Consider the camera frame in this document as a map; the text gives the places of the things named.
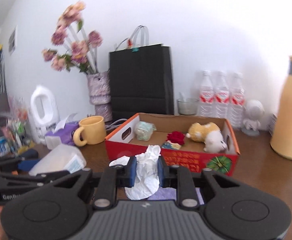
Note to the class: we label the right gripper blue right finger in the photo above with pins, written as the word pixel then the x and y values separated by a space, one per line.
pixel 163 172

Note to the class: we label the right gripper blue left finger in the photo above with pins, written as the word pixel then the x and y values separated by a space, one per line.
pixel 130 172

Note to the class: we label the white tissue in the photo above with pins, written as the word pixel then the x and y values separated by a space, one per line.
pixel 146 180

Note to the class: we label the purple knitted pouch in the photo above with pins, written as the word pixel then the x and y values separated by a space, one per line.
pixel 171 194

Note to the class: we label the clear plastic container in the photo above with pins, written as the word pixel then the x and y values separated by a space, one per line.
pixel 62 158

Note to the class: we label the red rose ornament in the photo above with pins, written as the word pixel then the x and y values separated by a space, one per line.
pixel 176 137

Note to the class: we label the green wrapped bundle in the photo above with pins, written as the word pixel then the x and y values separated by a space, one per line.
pixel 144 130

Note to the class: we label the red cardboard box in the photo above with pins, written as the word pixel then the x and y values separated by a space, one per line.
pixel 176 146

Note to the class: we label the yellow ceramic mug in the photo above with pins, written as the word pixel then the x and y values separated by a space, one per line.
pixel 91 131

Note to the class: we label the orange white plush toy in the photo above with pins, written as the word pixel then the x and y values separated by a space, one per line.
pixel 210 134

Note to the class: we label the clear glass cup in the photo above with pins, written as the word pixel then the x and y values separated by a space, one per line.
pixel 187 106

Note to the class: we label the purple tissue pack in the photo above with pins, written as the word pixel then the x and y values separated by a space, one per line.
pixel 62 133

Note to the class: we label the white detergent bottle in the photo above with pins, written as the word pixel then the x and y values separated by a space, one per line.
pixel 44 111

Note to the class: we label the left water bottle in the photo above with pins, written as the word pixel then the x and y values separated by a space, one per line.
pixel 206 95

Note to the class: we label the water bottle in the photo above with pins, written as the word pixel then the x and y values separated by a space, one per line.
pixel 237 100
pixel 206 95
pixel 222 95

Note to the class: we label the middle water bottle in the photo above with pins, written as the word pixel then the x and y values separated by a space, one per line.
pixel 222 95

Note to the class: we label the purple textured vase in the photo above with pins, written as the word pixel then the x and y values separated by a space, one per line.
pixel 99 93

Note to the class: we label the black paper bag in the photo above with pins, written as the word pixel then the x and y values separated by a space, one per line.
pixel 141 81

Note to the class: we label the right water bottle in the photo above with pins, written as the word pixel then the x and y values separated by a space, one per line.
pixel 237 100

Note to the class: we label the white robot figurine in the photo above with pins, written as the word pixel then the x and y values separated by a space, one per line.
pixel 253 113

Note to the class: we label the dried pink flowers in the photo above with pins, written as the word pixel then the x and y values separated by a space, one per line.
pixel 80 48

